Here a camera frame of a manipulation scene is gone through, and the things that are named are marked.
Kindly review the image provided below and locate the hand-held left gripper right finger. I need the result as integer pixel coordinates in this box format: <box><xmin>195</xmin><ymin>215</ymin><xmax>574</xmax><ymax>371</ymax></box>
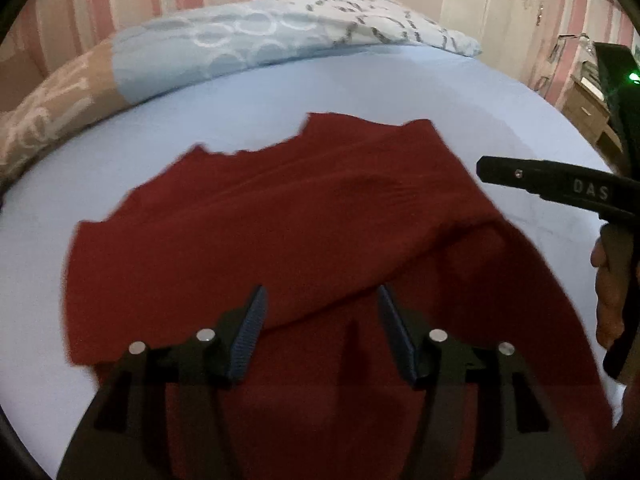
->
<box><xmin>376</xmin><ymin>284</ymin><xmax>587</xmax><ymax>480</ymax></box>

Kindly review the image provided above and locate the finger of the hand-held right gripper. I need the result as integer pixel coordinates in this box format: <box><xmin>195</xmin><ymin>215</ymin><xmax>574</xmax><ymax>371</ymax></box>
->
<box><xmin>476</xmin><ymin>155</ymin><xmax>640</xmax><ymax>217</ymax></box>

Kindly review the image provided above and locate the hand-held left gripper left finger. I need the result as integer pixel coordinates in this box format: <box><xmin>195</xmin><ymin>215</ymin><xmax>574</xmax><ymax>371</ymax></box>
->
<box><xmin>56</xmin><ymin>285</ymin><xmax>269</xmax><ymax>480</ymax></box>

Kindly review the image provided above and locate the red knit garment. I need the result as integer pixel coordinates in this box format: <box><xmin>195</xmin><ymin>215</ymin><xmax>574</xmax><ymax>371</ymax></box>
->
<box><xmin>65</xmin><ymin>112</ymin><xmax>615</xmax><ymax>480</ymax></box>

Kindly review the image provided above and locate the person's right hand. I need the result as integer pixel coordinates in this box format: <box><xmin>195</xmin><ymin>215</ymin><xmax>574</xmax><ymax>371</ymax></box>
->
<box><xmin>590</xmin><ymin>234</ymin><xmax>626</xmax><ymax>349</ymax></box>

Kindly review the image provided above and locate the wooden nightstand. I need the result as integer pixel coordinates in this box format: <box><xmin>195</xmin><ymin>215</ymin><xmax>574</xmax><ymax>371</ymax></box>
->
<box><xmin>562</xmin><ymin>74</ymin><xmax>624</xmax><ymax>157</ymax></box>

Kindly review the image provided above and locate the white wardrobe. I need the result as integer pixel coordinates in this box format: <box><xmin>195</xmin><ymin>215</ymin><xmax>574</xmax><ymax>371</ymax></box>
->
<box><xmin>442</xmin><ymin>0</ymin><xmax>568</xmax><ymax>92</ymax></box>

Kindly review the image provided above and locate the patterned blue beige pillow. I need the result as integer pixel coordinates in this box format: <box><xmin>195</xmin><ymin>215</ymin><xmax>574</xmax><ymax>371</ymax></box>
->
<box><xmin>0</xmin><ymin>0</ymin><xmax>483</xmax><ymax>196</ymax></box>

